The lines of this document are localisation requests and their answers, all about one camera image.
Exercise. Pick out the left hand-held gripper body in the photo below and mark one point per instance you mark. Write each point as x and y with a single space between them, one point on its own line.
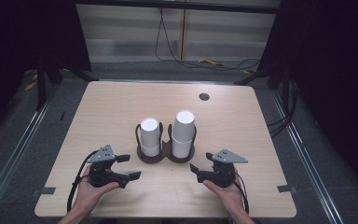
101 157

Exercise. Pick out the dark brown double cup holder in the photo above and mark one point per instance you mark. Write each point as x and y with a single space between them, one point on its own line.
167 154

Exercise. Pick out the dark round table grommet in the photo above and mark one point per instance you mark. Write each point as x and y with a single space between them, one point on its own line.
204 96

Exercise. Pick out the metal floor rail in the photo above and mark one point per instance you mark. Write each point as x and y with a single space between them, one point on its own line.
304 155
15 149

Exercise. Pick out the grey tape strip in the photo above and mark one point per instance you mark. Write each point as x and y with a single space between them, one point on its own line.
286 188
45 190

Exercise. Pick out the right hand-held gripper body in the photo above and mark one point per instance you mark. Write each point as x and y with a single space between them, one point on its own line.
227 157

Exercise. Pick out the yellow floor tape piece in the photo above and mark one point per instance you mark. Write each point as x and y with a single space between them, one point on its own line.
30 86
210 62

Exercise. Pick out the black metal stand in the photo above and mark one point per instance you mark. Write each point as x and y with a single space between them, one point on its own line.
41 87

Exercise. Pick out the white paper cup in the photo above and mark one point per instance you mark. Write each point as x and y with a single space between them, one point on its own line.
150 132
150 151
181 149
184 124

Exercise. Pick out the black curtain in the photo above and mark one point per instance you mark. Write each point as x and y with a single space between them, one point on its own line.
18 37
338 62

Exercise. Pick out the person's left hand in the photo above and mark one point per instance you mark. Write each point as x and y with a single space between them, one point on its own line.
88 194

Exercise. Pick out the black overhead bar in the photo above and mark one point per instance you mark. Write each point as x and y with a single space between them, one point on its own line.
183 6

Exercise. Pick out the person's right hand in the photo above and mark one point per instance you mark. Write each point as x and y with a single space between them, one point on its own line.
230 196

